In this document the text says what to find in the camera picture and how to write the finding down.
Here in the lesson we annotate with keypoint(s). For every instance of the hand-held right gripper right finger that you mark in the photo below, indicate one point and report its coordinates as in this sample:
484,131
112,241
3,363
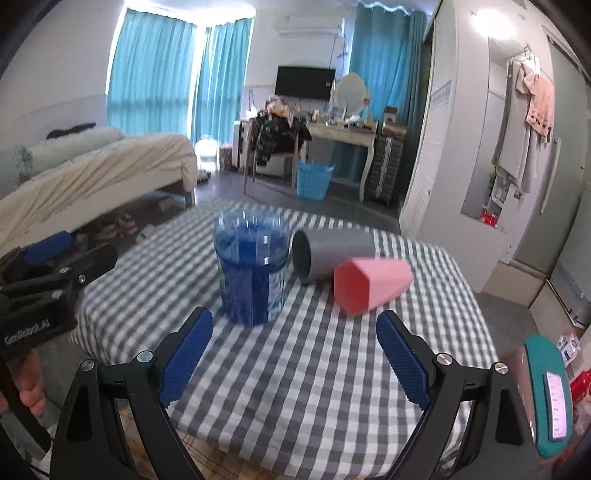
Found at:
402,364

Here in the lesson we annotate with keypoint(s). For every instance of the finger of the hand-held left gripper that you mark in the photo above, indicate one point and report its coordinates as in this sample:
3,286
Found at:
87,267
46,247

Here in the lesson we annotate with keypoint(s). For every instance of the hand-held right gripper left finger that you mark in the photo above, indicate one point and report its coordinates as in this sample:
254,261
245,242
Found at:
182,364

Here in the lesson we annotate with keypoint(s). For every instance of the pink cup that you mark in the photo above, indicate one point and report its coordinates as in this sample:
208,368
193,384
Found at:
369,284

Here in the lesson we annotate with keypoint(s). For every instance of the transparent blue plastic cup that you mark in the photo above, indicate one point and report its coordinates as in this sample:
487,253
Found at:
251,272

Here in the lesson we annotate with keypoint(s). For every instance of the grey cup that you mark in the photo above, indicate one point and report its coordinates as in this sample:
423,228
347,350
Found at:
330,256

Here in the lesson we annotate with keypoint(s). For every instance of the person's left hand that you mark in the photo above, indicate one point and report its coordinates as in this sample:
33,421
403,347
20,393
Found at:
27,385

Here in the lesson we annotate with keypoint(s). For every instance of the pair of shoes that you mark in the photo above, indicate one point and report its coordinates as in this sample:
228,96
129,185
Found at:
117,225

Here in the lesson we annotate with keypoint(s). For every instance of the bed with beige blanket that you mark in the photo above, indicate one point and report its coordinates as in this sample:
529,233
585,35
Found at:
101,175

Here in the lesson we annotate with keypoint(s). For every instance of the grey white checkered tablecloth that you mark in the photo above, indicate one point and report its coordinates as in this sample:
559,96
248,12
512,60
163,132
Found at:
300,378

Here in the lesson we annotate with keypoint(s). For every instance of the pale green pillow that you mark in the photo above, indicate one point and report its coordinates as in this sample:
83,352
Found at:
74,143

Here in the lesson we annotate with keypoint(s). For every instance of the dark cloth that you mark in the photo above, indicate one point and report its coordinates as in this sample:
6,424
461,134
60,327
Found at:
71,130

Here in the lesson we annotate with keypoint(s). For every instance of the cardboard box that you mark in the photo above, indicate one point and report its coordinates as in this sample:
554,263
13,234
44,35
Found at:
515,286

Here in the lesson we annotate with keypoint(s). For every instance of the teal device with screen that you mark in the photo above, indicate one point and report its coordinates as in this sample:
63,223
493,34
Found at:
551,392

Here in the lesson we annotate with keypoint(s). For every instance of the white printed packet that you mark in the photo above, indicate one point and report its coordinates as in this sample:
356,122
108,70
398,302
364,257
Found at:
568,348

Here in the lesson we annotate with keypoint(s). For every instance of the red object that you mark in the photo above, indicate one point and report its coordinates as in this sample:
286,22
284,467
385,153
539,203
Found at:
582,387

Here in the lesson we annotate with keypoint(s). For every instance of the grey drawer unit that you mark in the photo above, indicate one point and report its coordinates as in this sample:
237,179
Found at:
385,168

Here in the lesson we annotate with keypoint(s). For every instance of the blue laundry basket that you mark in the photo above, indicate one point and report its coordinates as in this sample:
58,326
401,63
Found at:
314,181

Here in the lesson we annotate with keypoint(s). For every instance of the blue curtain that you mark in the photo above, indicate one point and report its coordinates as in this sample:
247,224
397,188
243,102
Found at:
388,60
221,83
152,69

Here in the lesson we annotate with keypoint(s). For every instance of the wooden chair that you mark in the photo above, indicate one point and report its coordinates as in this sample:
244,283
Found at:
277,168

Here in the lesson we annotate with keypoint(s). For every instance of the white wardrobe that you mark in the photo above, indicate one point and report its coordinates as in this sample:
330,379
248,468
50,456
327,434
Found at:
443,138

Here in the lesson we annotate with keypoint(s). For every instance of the pile of dark clothes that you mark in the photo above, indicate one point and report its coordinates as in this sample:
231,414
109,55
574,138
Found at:
277,131

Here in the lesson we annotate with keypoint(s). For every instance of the cream dressing table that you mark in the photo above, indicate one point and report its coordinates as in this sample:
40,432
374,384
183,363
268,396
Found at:
341,131

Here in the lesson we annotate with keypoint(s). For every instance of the white hanging towel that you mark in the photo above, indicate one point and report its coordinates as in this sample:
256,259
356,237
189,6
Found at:
515,147

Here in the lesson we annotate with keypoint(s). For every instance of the white framed vanity mirror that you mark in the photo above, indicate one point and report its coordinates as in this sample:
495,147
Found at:
350,94

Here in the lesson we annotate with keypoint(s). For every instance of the pink hanging towel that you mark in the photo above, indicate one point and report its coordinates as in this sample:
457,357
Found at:
541,106

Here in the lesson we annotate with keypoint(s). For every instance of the white air conditioner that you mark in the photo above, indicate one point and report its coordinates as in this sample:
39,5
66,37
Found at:
308,25

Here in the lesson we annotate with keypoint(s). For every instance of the black wall television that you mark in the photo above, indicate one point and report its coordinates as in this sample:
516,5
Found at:
304,82

